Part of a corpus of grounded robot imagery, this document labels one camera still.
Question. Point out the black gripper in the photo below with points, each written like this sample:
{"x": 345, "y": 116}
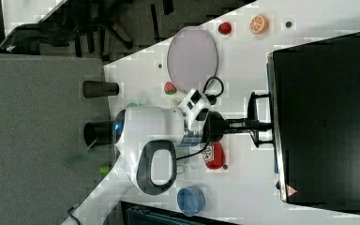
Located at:
{"x": 216, "y": 127}

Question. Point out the lilac round plate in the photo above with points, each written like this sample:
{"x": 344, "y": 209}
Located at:
{"x": 192, "y": 58}

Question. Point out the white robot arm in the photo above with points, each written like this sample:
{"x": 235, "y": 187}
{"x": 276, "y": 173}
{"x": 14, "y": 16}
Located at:
{"x": 147, "y": 139}

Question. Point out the red strawberry toy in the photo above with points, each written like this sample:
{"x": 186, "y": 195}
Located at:
{"x": 225, "y": 28}
{"x": 169, "y": 88}

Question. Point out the green mug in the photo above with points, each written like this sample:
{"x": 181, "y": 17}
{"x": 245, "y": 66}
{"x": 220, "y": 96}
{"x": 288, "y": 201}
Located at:
{"x": 131, "y": 105}

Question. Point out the black cylinder post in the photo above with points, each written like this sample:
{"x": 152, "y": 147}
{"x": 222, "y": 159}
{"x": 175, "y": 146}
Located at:
{"x": 99, "y": 133}
{"x": 93, "y": 89}

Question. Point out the orange slice toy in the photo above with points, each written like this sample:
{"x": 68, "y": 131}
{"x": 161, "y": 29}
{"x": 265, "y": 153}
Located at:
{"x": 259, "y": 25}

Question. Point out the blue bowl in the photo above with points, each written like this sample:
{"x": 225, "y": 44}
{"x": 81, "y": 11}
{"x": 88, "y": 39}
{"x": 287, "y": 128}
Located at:
{"x": 190, "y": 200}

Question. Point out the black office chair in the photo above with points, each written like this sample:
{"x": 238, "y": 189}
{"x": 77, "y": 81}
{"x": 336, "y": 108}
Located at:
{"x": 29, "y": 23}

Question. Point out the black toaster oven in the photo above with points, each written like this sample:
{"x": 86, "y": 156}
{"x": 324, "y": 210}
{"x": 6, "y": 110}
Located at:
{"x": 315, "y": 108}

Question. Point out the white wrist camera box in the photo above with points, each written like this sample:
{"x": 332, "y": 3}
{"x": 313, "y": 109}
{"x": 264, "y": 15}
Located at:
{"x": 195, "y": 107}

